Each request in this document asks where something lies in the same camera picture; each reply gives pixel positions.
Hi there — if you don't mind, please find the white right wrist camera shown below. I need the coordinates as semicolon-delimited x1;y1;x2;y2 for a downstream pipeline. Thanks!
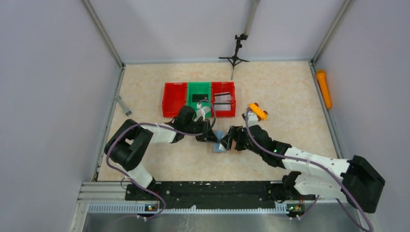
245;111;259;127

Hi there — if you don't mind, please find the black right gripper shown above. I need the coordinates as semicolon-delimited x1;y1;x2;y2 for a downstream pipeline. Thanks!
220;126;264;157

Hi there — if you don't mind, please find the grey small tool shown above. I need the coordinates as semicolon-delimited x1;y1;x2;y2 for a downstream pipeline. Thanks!
114;95;132;116

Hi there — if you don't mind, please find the orange flashlight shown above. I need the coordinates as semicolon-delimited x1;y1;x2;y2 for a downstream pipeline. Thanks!
316;70;332;109

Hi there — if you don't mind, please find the green plastic bin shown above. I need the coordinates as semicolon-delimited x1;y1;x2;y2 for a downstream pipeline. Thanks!
186;82;211;110

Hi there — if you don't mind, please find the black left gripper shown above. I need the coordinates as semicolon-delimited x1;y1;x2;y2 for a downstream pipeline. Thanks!
184;118;220;143

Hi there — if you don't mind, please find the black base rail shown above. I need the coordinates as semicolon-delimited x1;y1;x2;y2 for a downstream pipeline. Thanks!
125;180;316;202

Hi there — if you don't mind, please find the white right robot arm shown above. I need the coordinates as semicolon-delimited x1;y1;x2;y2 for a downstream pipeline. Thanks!
220;125;385;214

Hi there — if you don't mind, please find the left red plastic bin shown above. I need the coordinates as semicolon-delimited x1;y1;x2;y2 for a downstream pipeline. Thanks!
162;82;188;117

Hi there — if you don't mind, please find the black camera tripod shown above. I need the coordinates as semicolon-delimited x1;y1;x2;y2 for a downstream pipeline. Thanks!
218;33;249;80

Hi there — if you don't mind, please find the card with black stripe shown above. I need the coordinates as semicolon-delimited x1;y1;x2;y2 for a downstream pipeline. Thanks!
213;92;232;102

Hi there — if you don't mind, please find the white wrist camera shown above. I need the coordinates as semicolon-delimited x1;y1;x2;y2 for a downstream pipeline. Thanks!
245;111;259;127
195;102;212;120

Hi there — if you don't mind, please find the black card in green bin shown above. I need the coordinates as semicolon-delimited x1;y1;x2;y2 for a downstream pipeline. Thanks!
192;94;208;102

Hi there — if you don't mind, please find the yellow toy brick car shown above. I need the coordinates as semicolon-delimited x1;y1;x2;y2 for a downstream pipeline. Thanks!
249;102;268;121

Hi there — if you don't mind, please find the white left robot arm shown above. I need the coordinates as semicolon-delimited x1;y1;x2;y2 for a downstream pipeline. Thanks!
104;105;218;200

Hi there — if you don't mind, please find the white card in bin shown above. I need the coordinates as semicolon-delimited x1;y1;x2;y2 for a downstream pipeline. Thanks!
214;102;231;111

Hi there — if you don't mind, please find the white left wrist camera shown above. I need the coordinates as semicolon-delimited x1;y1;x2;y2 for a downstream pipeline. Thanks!
195;102;212;120

